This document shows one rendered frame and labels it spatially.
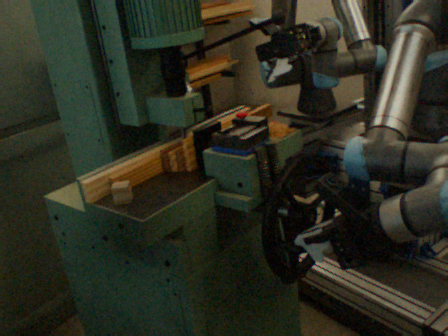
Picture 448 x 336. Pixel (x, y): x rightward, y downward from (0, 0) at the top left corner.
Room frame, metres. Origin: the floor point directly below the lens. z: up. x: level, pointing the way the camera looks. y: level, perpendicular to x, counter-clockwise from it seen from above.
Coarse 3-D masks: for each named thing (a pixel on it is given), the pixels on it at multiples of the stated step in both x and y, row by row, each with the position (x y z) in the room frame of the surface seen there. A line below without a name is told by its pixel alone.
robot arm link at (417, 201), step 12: (444, 168) 0.64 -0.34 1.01; (432, 180) 0.63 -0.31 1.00; (444, 180) 0.61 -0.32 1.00; (408, 192) 0.65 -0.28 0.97; (420, 192) 0.62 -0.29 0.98; (432, 192) 0.60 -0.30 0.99; (444, 192) 0.59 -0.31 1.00; (408, 204) 0.62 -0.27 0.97; (420, 204) 0.61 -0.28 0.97; (432, 204) 0.59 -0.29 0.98; (444, 204) 0.58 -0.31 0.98; (408, 216) 0.61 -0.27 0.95; (420, 216) 0.60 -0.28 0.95; (432, 216) 0.59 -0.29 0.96; (444, 216) 0.58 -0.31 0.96; (408, 228) 0.61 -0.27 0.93; (420, 228) 0.60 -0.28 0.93; (432, 228) 0.59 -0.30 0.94; (444, 228) 0.58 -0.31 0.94
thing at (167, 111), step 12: (156, 96) 1.17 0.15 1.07; (168, 96) 1.15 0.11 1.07; (180, 96) 1.13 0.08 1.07; (192, 96) 1.12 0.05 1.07; (156, 108) 1.15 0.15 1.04; (168, 108) 1.12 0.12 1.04; (180, 108) 1.09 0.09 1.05; (192, 108) 1.11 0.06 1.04; (156, 120) 1.16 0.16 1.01; (168, 120) 1.13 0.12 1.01; (180, 120) 1.10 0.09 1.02; (192, 120) 1.11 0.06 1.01
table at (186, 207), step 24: (288, 144) 1.20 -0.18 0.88; (144, 192) 0.96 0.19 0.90; (168, 192) 0.94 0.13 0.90; (192, 192) 0.92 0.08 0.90; (216, 192) 0.97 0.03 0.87; (96, 216) 0.93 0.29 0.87; (120, 216) 0.86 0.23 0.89; (144, 216) 0.84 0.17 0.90; (168, 216) 0.86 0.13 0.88; (192, 216) 0.91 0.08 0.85; (144, 240) 0.82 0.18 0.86
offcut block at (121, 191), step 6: (114, 186) 0.92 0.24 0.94; (120, 186) 0.91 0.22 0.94; (126, 186) 0.91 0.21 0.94; (114, 192) 0.91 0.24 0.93; (120, 192) 0.91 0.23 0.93; (126, 192) 0.91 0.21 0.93; (114, 198) 0.91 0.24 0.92; (120, 198) 0.91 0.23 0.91; (126, 198) 0.91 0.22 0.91; (132, 198) 0.93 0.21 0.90; (114, 204) 0.91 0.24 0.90
